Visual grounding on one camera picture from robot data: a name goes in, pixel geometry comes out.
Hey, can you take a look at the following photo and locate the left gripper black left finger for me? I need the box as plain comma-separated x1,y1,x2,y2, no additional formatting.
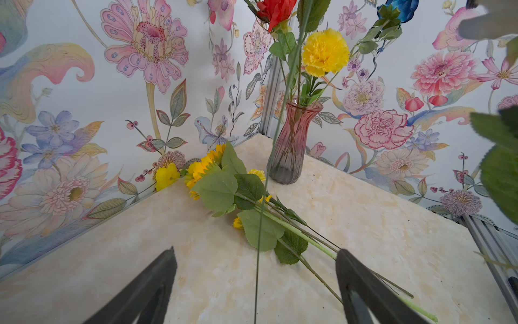
85,248,178,323

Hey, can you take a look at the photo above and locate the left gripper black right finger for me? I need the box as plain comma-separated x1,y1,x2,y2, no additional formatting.
335,249,426,323

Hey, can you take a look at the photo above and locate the tall yellow blossom sprig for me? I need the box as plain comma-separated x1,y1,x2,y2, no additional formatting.
155,163,438,323

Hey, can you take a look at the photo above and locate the large sunflower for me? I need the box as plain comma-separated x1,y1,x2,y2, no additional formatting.
185,141,345,305

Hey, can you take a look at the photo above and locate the yellow carnation flower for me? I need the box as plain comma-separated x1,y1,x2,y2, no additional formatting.
248,169,308,225

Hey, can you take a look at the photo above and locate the pink ribbed glass vase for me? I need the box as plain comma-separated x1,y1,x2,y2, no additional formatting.
267,102,323,184

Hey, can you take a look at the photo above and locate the right yellow carnation pink vase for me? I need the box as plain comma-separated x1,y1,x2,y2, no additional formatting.
300,29,350,107

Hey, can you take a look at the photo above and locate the blue rose large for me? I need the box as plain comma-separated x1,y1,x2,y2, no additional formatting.
357,0,419,55

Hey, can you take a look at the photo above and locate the red rose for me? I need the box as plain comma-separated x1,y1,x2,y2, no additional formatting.
257,0,297,33

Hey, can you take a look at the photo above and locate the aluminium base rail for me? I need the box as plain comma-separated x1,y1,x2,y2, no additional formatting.
463,216,517,320

